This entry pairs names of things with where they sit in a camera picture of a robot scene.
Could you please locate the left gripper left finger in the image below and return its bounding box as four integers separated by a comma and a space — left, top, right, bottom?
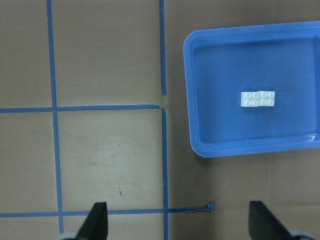
74, 202, 109, 240

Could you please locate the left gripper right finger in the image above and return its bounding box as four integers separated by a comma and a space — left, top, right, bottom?
248, 200, 292, 240

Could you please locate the brown paper table cover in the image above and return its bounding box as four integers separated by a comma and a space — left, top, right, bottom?
0, 0, 320, 240

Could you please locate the white block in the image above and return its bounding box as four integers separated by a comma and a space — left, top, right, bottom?
240, 91, 260, 108
259, 91, 275, 107

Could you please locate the blue plastic tray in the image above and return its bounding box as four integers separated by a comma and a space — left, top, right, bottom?
183, 21, 320, 158

